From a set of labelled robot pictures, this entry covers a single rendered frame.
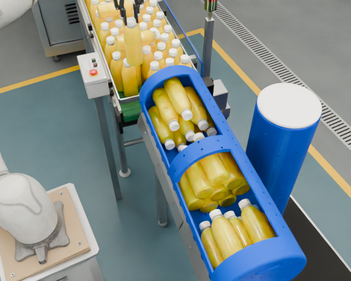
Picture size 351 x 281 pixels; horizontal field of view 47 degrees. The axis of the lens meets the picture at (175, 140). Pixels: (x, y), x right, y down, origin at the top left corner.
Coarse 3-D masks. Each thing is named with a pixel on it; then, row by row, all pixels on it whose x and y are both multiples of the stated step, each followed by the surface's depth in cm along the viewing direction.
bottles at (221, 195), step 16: (208, 112) 165; (160, 128) 161; (192, 128) 160; (208, 128) 162; (176, 144) 164; (192, 192) 141; (224, 192) 142; (240, 192) 146; (192, 208) 142; (208, 208) 147; (208, 224) 135; (240, 224) 131; (208, 240) 129; (240, 240) 127; (208, 256) 127
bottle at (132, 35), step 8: (128, 32) 159; (136, 32) 159; (128, 40) 161; (136, 40) 161; (128, 48) 164; (136, 48) 164; (128, 56) 168; (136, 56) 167; (128, 64) 172; (136, 64) 170
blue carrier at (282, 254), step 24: (168, 72) 159; (192, 72) 163; (144, 96) 162; (216, 120) 144; (192, 144) 137; (216, 144) 135; (240, 144) 145; (168, 168) 144; (240, 168) 131; (264, 192) 127; (192, 216) 143; (264, 240) 112; (288, 240) 115; (240, 264) 110; (264, 264) 108; (288, 264) 115
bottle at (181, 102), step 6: (174, 78) 163; (168, 84) 162; (174, 84) 160; (180, 84) 161; (168, 90) 161; (174, 90) 158; (180, 90) 158; (168, 96) 162; (174, 96) 157; (180, 96) 156; (186, 96) 157; (174, 102) 156; (180, 102) 155; (186, 102) 155; (174, 108) 157; (180, 108) 154; (186, 108) 154; (180, 114) 157
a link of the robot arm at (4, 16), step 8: (0, 0) 93; (8, 0) 94; (16, 0) 96; (24, 0) 98; (32, 0) 101; (0, 8) 93; (8, 8) 95; (16, 8) 97; (24, 8) 99; (0, 16) 94; (8, 16) 96; (16, 16) 99; (0, 24) 95; (8, 24) 99
